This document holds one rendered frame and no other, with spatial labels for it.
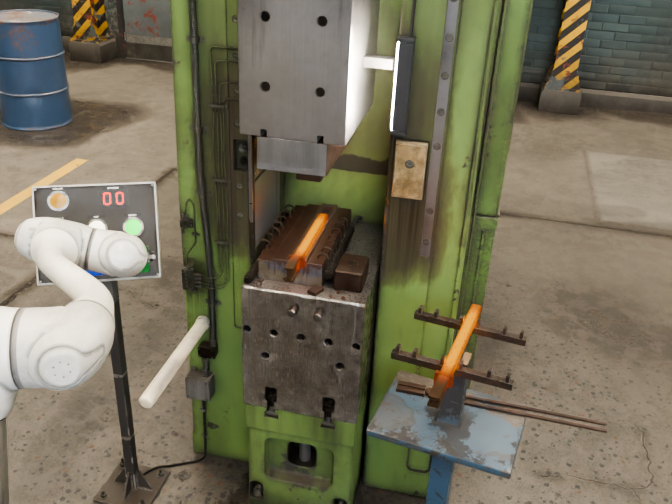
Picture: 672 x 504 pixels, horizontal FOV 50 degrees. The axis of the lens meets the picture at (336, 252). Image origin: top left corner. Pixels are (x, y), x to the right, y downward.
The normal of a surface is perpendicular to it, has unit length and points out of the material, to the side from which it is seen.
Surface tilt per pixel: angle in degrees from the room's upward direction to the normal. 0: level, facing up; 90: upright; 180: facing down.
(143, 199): 60
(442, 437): 0
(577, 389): 0
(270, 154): 90
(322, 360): 90
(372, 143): 90
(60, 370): 78
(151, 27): 90
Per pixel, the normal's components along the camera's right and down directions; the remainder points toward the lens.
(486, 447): 0.04, -0.88
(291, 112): -0.22, 0.44
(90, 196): 0.20, -0.04
